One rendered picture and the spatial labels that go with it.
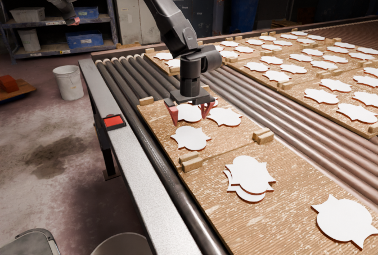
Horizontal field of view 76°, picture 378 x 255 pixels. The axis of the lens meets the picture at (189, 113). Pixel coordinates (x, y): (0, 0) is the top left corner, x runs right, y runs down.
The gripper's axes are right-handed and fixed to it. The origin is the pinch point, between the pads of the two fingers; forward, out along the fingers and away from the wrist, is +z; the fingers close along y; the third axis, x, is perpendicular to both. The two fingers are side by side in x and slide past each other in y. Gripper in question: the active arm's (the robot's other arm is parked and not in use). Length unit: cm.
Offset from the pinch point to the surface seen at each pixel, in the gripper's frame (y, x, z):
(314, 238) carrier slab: -9.0, 41.2, 8.0
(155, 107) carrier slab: 2.5, -26.2, 8.3
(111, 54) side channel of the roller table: 6, -105, 9
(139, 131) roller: 12.5, -15.1, 10.3
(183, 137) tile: 1.5, -1.4, 7.3
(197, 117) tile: -8.2, -10.2, 7.2
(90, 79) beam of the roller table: 22, -73, 11
